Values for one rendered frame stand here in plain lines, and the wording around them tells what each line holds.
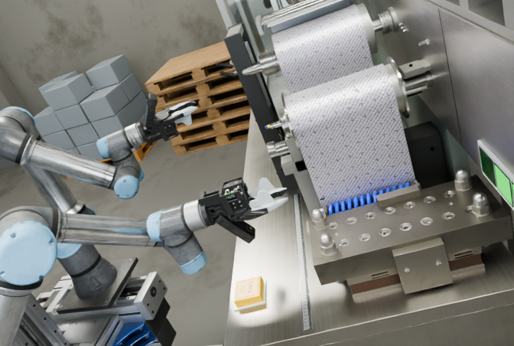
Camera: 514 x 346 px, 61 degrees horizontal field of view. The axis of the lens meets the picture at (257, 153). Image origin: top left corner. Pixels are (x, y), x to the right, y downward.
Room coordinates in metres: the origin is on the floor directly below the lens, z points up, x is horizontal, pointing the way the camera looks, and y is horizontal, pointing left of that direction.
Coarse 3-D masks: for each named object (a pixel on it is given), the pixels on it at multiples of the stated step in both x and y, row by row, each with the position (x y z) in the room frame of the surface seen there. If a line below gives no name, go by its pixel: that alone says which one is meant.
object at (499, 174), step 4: (496, 168) 0.58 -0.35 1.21; (496, 172) 0.58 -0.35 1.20; (500, 172) 0.56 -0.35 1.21; (496, 176) 0.58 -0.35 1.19; (500, 176) 0.56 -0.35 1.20; (504, 176) 0.55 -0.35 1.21; (496, 180) 0.58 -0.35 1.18; (500, 180) 0.57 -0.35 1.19; (504, 180) 0.55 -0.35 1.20; (508, 180) 0.54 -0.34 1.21; (500, 184) 0.57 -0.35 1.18; (504, 184) 0.55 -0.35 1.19; (508, 184) 0.54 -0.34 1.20; (500, 188) 0.57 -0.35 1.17; (504, 188) 0.56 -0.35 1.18; (508, 188) 0.54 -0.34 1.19; (504, 192) 0.56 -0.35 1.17; (508, 192) 0.54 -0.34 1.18; (504, 196) 0.56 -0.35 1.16; (508, 196) 0.54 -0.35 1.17; (508, 200) 0.55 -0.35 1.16
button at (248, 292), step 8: (248, 280) 0.89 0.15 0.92; (256, 280) 0.88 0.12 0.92; (240, 288) 0.88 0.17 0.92; (248, 288) 0.87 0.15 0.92; (256, 288) 0.86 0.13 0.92; (240, 296) 0.85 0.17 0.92; (248, 296) 0.84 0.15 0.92; (256, 296) 0.83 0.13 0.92; (240, 304) 0.84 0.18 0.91; (248, 304) 0.84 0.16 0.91
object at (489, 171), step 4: (480, 152) 0.64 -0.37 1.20; (480, 156) 0.64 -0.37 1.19; (484, 156) 0.62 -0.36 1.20; (484, 160) 0.63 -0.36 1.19; (488, 160) 0.61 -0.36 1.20; (484, 164) 0.63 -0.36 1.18; (488, 164) 0.61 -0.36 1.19; (492, 164) 0.59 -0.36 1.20; (484, 168) 0.63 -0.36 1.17; (488, 168) 0.61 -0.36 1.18; (492, 168) 0.60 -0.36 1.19; (484, 172) 0.63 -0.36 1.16; (488, 172) 0.62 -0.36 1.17; (492, 172) 0.60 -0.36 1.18; (488, 176) 0.62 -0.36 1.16; (492, 176) 0.60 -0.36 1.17; (492, 180) 0.60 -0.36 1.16
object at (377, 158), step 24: (336, 144) 0.90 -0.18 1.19; (360, 144) 0.89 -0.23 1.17; (384, 144) 0.88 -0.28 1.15; (312, 168) 0.91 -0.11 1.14; (336, 168) 0.90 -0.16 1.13; (360, 168) 0.89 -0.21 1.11; (384, 168) 0.88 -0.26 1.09; (408, 168) 0.87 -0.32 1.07; (336, 192) 0.91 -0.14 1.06; (360, 192) 0.89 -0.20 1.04
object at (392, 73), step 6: (390, 66) 0.92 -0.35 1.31; (390, 72) 0.90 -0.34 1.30; (390, 78) 0.89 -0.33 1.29; (396, 78) 0.88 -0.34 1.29; (396, 84) 0.88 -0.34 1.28; (396, 90) 0.87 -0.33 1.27; (396, 96) 0.87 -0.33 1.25; (402, 96) 0.87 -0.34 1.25; (402, 102) 0.87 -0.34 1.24; (402, 108) 0.88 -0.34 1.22; (288, 126) 0.93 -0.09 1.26
